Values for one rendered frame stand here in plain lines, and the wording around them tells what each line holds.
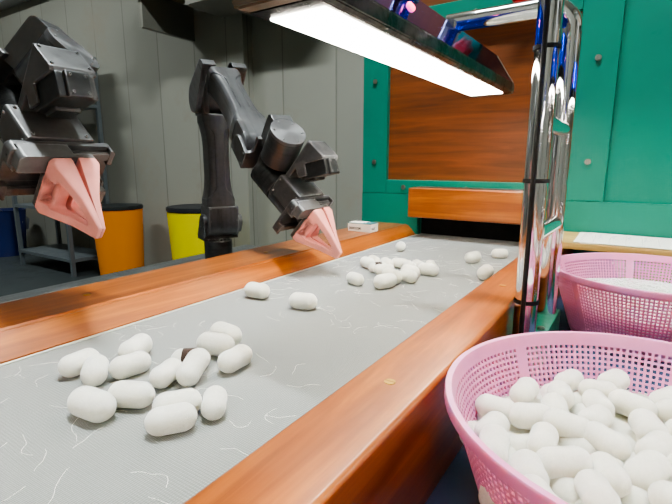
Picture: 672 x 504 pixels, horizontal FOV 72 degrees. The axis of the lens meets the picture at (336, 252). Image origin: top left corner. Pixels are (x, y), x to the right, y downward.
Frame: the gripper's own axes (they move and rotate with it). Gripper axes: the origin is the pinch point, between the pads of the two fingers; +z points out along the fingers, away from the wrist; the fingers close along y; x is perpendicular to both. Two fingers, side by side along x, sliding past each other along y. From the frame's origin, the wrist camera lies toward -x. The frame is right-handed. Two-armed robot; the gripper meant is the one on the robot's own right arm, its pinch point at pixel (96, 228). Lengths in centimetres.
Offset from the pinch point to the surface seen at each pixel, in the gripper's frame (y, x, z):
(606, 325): 42, -17, 42
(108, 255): 165, 233, -178
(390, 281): 32.8, -2.5, 18.7
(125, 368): -4.5, 1.1, 14.6
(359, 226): 64, 11, -1
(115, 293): 5.3, 11.3, 0.7
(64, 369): -7.3, 3.9, 11.5
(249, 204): 205, 131, -121
